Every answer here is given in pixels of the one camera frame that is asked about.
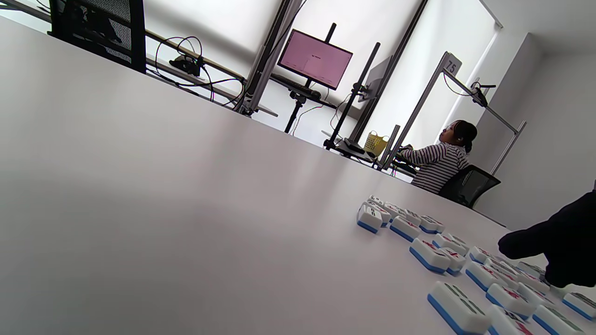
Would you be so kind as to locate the grey-backed monitor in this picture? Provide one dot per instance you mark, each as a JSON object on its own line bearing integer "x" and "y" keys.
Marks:
{"x": 375, "y": 79}

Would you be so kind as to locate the monitor with pink screen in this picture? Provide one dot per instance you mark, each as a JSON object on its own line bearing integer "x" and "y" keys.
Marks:
{"x": 316, "y": 58}

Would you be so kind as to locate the pile of mahjong tiles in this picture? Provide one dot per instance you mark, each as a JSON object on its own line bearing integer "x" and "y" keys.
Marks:
{"x": 458, "y": 309}

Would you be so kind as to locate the black mesh office chair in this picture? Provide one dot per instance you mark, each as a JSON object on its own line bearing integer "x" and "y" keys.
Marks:
{"x": 470, "y": 186}
{"x": 138, "y": 37}

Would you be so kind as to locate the black monitor stand with tray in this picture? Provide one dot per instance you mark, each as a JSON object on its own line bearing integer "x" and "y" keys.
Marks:
{"x": 356, "y": 90}
{"x": 294, "y": 114}

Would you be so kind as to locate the person's right hand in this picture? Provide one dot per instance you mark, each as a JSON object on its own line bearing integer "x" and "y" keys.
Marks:
{"x": 572, "y": 246}

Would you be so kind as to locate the black mounted camera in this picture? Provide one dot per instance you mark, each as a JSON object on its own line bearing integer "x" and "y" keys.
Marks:
{"x": 479, "y": 97}
{"x": 186, "y": 65}

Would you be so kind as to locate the yellow plastic basket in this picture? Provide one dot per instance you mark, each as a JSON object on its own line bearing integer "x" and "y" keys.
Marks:
{"x": 375, "y": 145}

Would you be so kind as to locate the white standing desk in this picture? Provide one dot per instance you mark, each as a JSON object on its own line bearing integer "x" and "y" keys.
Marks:
{"x": 265, "y": 110}

